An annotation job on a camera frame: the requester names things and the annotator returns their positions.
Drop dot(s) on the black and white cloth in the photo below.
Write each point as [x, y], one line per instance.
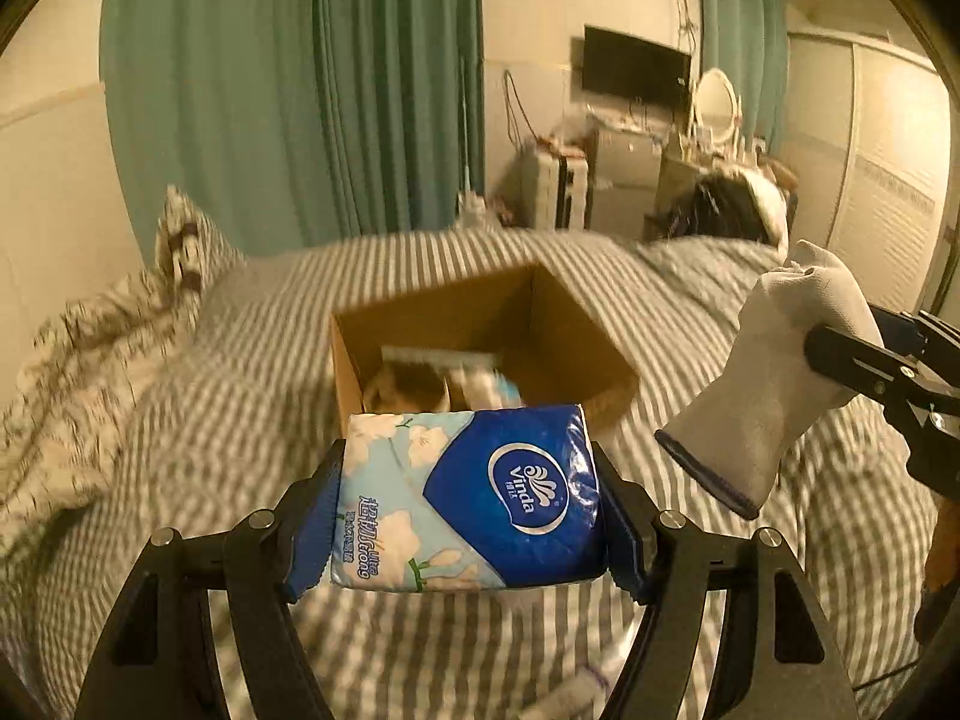
[720, 202]

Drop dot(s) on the white suitcase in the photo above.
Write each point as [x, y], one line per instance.
[559, 187]

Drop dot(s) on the narrow green curtain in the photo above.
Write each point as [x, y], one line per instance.
[739, 45]

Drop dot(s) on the white work glove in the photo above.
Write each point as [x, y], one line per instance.
[772, 360]

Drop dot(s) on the black wall television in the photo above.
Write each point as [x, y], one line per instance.
[636, 64]

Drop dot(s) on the grey striped duvet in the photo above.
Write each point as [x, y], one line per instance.
[225, 390]

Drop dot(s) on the oval white vanity mirror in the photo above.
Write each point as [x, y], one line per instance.
[714, 105]

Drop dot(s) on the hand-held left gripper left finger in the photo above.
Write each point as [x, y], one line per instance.
[313, 536]

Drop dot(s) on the floral patterned quilt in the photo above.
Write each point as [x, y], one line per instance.
[90, 360]

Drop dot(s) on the wide green curtain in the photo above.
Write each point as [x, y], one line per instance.
[300, 90]

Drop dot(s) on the white and blue packet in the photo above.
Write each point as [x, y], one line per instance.
[480, 379]

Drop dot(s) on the grey cabinet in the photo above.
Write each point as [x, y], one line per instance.
[626, 172]

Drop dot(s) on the blue floral tissue pack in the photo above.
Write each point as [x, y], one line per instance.
[480, 495]

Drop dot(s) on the white sliding wardrobe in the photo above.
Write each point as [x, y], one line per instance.
[877, 180]

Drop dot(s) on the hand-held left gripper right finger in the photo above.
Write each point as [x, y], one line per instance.
[624, 540]

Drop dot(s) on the brown cardboard box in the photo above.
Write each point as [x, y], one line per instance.
[570, 345]

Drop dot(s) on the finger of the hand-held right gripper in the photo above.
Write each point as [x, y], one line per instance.
[855, 364]
[896, 330]

